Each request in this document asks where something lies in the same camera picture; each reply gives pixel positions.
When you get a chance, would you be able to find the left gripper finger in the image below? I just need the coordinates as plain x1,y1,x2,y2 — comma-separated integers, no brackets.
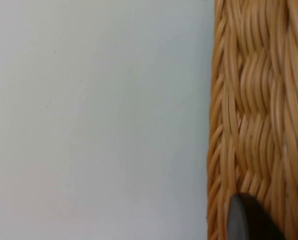
225,192,287,240

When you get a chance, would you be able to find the pale wicker basket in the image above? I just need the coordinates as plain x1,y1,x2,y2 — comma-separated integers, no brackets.
206,0,298,240

